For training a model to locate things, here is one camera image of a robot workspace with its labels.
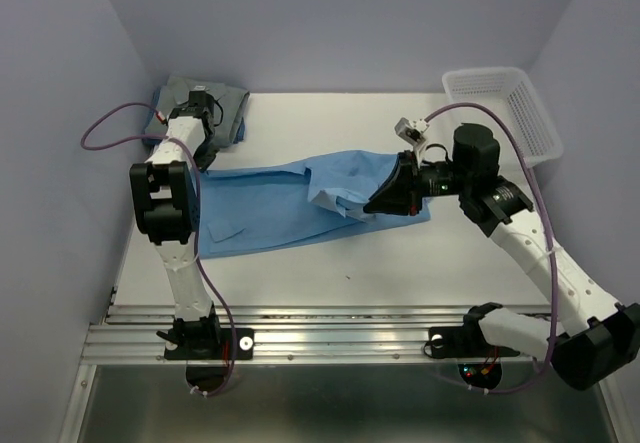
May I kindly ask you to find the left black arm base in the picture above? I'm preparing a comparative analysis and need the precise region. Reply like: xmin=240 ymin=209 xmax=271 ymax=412
xmin=156 ymin=327 xmax=255 ymax=361

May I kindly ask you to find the aluminium rail frame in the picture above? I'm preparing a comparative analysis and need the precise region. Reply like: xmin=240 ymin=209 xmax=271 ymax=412
xmin=59 ymin=167 xmax=631 ymax=443

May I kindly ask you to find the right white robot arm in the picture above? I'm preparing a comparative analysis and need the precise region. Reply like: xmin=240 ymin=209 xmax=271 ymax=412
xmin=364 ymin=119 xmax=639 ymax=392

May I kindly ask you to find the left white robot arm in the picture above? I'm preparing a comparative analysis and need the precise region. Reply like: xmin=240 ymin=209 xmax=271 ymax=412
xmin=129 ymin=87 xmax=223 ymax=357

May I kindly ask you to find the folded grey shirt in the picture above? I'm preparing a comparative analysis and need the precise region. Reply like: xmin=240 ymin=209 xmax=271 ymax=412
xmin=151 ymin=75 xmax=250 ymax=149

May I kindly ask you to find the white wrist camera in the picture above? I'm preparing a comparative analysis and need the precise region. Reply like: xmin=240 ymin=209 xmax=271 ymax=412
xmin=155 ymin=111 xmax=171 ymax=126
xmin=394 ymin=117 xmax=430 ymax=163

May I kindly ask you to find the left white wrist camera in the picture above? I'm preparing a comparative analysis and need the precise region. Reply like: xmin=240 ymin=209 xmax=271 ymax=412
xmin=155 ymin=111 xmax=171 ymax=126

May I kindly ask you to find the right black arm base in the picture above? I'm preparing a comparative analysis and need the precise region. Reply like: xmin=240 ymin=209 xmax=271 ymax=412
xmin=422 ymin=326 xmax=502 ymax=359

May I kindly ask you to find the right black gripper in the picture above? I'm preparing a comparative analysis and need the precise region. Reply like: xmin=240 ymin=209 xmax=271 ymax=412
xmin=364 ymin=149 xmax=473 ymax=216

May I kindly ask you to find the white plastic basket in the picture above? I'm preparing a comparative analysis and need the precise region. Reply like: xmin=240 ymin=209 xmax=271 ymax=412
xmin=442 ymin=67 xmax=564 ymax=168

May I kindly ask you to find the light blue long sleeve shirt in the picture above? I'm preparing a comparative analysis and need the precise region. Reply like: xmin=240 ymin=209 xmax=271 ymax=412
xmin=199 ymin=150 xmax=431 ymax=259

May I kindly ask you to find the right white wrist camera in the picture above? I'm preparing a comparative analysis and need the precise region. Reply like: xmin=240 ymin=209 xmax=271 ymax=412
xmin=394 ymin=117 xmax=430 ymax=163

